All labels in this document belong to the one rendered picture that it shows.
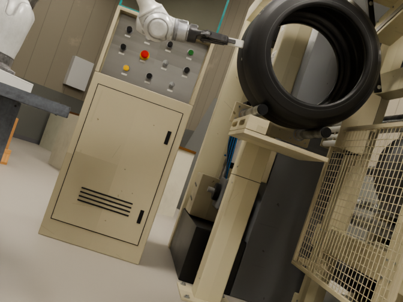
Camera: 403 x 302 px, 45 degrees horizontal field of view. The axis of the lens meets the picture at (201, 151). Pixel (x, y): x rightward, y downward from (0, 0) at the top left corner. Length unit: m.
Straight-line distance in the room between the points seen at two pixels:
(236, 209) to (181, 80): 0.79
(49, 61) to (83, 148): 7.35
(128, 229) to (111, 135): 0.51
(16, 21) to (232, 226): 1.29
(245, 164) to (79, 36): 8.05
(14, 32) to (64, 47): 8.17
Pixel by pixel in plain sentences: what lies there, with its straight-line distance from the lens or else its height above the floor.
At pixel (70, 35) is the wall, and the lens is 10.06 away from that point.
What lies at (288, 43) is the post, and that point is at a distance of 2.44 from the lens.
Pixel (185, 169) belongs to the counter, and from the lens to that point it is 5.21.
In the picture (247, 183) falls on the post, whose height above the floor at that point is 0.60.
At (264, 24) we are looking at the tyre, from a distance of 2.01.
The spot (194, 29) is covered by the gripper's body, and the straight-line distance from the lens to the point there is 2.03.
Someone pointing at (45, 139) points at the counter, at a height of 0.15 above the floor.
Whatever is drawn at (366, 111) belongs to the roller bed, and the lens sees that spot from 2.46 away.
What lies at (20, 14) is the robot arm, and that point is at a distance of 1.87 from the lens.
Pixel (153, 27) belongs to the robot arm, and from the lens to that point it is 1.82.
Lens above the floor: 0.60
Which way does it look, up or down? 2 degrees up
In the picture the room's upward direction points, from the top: 19 degrees clockwise
